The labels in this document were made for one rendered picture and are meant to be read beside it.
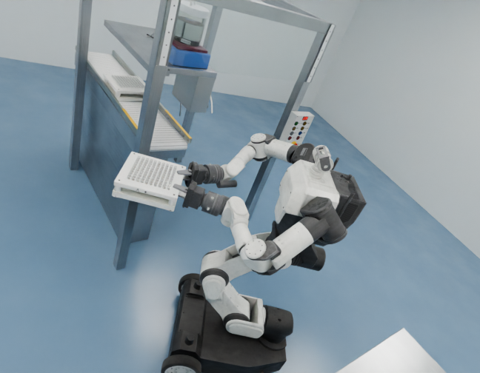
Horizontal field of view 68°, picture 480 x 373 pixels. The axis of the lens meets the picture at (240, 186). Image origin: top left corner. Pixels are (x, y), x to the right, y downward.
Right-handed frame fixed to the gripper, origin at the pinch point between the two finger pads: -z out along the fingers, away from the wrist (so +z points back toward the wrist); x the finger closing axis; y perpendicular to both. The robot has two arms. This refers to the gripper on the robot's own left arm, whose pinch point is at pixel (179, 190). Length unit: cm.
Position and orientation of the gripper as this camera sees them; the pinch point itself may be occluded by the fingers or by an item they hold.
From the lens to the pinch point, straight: 144.9
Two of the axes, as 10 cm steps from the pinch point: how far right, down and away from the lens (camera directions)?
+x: -3.4, 7.8, 5.2
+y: 1.4, -5.1, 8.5
